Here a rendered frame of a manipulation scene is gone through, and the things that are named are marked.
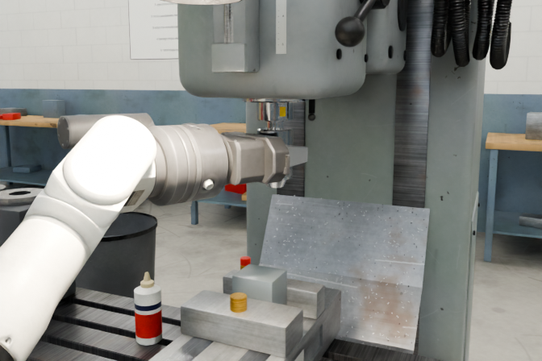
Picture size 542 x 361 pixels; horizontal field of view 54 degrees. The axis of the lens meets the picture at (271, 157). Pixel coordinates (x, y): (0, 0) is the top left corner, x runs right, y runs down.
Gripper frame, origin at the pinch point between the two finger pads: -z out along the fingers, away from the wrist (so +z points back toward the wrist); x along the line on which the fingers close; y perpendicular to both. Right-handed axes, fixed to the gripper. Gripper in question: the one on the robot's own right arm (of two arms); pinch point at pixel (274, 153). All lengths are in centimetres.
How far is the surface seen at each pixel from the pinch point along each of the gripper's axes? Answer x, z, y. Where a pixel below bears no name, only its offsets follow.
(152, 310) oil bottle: 17.0, 9.1, 24.9
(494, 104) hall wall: 156, -389, 6
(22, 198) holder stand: 42.6, 19.2, 10.8
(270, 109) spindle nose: -1.3, 2.0, -5.8
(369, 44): -4.7, -13.0, -14.6
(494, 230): 119, -327, 95
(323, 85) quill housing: -11.5, 3.5, -9.0
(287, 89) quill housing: -8.1, 5.6, -8.5
